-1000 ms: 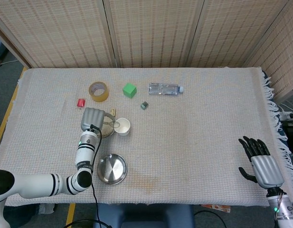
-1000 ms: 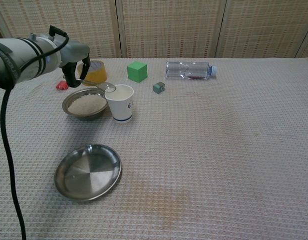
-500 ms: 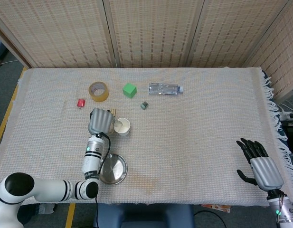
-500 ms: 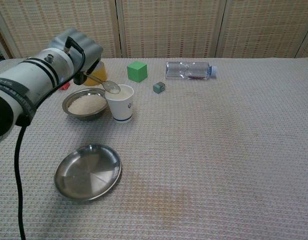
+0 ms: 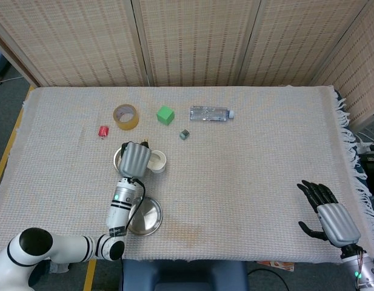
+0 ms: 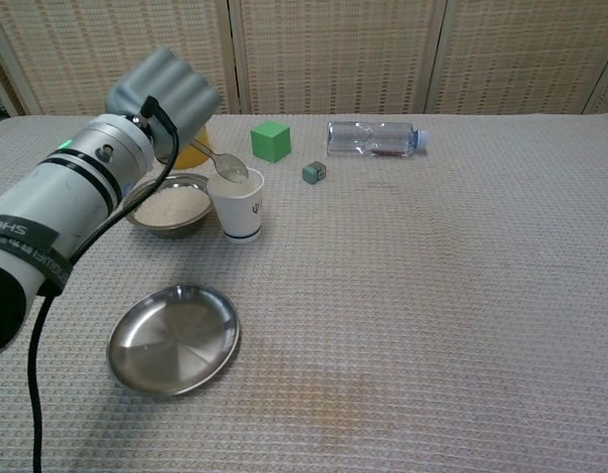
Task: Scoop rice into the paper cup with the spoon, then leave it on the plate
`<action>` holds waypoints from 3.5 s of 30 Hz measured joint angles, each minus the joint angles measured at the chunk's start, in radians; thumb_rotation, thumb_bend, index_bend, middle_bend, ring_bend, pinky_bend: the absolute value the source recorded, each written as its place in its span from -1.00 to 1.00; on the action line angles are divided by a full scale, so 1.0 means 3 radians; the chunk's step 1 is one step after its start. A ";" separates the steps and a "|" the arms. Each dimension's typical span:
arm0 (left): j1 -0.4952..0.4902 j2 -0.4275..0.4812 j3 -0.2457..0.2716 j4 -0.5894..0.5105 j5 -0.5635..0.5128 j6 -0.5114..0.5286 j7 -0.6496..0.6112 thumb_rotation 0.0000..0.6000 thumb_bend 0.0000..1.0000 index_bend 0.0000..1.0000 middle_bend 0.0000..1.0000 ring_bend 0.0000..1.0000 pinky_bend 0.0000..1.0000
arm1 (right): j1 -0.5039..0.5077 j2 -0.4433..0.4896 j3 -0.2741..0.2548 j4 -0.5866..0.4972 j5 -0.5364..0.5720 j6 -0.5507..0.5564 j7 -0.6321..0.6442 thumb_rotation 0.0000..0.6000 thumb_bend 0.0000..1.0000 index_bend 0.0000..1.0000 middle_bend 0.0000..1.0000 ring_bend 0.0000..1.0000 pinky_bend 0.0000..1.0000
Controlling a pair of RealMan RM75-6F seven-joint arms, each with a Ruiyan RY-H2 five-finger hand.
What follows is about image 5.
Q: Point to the small tan wooden block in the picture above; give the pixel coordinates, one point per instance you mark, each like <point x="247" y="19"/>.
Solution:
<point x="144" y="141"/>

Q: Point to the orange printed paper bag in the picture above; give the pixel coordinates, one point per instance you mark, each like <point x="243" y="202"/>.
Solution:
<point x="277" y="265"/>

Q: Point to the beige woven tablecloth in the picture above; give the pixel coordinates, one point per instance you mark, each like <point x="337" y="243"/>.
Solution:
<point x="235" y="182"/>

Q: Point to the round steel plate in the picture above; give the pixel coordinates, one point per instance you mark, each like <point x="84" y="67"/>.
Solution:
<point x="150" y="215"/>

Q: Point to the black equipment case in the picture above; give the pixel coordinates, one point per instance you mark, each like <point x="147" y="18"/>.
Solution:
<point x="373" y="169"/>

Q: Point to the dark blue padded base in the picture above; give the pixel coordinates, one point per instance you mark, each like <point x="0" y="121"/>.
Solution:
<point x="183" y="276"/>

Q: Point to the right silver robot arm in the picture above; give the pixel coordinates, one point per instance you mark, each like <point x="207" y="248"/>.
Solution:
<point x="362" y="269"/>

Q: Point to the small red block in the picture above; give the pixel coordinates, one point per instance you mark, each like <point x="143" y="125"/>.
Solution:
<point x="103" y="131"/>

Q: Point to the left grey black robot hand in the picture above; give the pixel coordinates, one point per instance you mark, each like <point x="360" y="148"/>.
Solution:
<point x="135" y="160"/>

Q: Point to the woven bamboo screen panel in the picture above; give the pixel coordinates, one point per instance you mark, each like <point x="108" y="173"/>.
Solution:
<point x="199" y="39"/>
<point x="295" y="39"/>
<point x="68" y="39"/>
<point x="362" y="60"/>

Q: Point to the large green cube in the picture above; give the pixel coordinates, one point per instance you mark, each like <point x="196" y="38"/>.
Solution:
<point x="165" y="115"/>

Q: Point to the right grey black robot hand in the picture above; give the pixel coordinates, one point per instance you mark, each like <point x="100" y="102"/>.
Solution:
<point x="338" y="221"/>

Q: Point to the yellow tape roll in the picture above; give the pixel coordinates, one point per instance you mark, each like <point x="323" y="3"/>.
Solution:
<point x="126" y="125"/>

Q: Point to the small dark green cube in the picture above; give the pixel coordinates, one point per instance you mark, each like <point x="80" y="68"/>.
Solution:
<point x="184" y="135"/>

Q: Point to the clear plastic water bottle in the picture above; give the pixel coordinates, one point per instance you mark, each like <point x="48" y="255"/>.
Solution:
<point x="208" y="113"/>

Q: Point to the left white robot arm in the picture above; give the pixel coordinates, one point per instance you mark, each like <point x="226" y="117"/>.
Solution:
<point x="120" y="209"/>

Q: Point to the white paper cup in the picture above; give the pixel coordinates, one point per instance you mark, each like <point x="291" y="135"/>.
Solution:
<point x="158" y="165"/>

